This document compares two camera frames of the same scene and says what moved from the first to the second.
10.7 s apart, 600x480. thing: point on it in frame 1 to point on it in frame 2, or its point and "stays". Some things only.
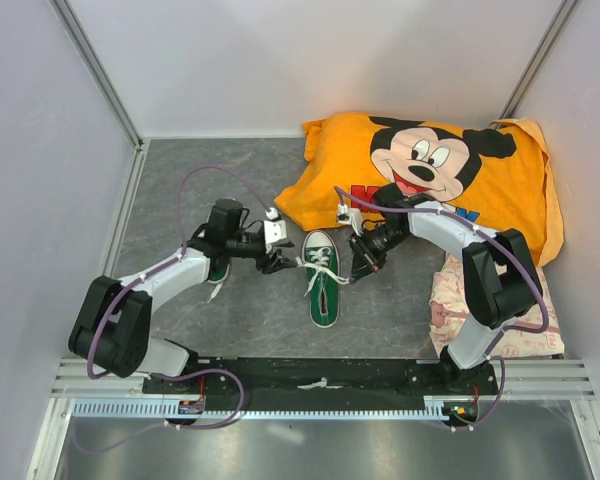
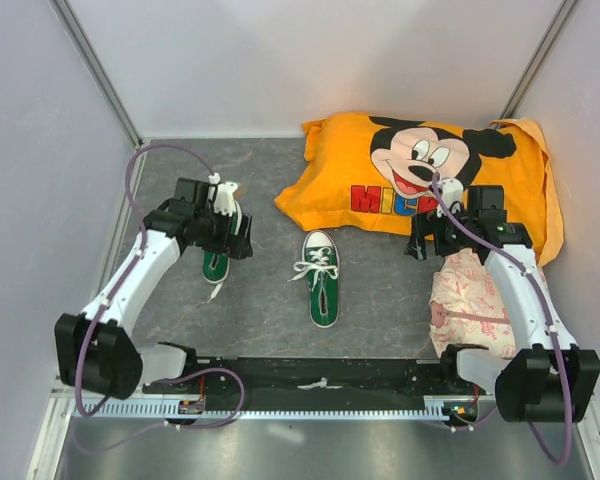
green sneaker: (219, 270) stays
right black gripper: (364, 261) to (423, 225)
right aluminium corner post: (537, 59) stays
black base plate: (466, 383) stays
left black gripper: (275, 264) to (237, 247)
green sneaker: (322, 262) stays
